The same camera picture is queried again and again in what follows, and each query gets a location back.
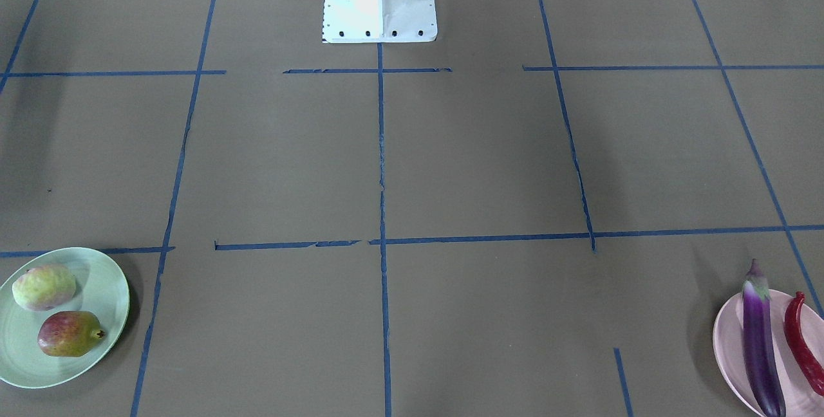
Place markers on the red yellow pomegranate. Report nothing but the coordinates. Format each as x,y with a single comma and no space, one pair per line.
70,334

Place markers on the red chili pepper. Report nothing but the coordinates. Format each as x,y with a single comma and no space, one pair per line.
809,365

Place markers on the purple eggplant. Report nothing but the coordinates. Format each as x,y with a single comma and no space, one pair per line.
759,358

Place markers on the pink plate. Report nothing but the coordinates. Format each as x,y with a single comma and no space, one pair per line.
728,347

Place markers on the green plate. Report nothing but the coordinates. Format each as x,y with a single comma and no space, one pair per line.
101,289

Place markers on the green pink peach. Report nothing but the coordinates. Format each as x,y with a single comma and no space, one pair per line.
44,287

